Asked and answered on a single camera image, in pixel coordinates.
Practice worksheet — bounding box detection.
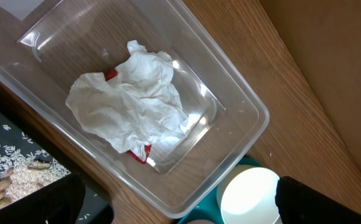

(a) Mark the black plastic tray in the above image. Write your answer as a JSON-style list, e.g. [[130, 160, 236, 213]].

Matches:
[[0, 112, 115, 224]]

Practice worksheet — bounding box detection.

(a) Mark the cardboard wall panel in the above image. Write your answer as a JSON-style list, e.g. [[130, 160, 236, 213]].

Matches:
[[261, 0, 361, 172]]

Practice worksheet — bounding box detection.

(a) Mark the teal serving tray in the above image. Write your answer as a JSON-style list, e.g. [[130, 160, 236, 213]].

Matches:
[[177, 155, 262, 224]]

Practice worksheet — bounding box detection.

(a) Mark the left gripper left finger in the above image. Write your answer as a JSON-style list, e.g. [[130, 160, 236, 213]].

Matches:
[[0, 174, 85, 224]]

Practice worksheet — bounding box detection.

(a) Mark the white napkin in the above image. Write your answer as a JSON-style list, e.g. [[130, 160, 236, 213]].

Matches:
[[113, 40, 187, 144], [65, 72, 152, 154]]

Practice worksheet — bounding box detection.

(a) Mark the white bowl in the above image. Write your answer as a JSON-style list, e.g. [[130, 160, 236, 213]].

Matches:
[[217, 165, 280, 224]]

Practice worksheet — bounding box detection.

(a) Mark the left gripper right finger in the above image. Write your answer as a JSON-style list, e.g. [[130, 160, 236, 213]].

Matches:
[[275, 176, 361, 224]]

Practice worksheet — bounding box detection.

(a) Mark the rice and peanut pile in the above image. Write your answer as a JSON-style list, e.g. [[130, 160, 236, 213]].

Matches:
[[0, 144, 70, 209]]

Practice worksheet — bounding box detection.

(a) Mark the clear plastic bin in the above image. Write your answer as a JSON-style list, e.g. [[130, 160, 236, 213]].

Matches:
[[0, 0, 269, 218]]

